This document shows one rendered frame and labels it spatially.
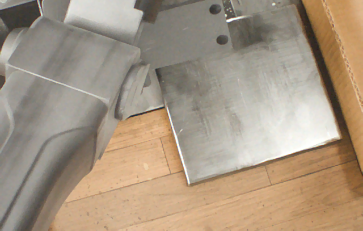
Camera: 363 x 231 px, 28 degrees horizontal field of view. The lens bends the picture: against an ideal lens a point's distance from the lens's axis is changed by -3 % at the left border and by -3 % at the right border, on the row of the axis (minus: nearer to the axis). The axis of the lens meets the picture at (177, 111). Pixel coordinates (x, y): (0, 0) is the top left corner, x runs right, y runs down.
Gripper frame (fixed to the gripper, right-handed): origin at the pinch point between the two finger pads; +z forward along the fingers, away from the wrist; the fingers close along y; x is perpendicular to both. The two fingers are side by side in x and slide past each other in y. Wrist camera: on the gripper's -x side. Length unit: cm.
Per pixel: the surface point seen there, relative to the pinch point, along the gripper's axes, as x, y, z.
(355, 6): -29.9, -5.6, 7.8
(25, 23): 6.2, 1.6, 8.9
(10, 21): 7.5, 2.4, 7.5
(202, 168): -7.7, -16.3, 0.3
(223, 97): -11.9, -10.6, 3.5
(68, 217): 6.9, -18.1, 1.7
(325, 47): -24.1, -8.4, 4.0
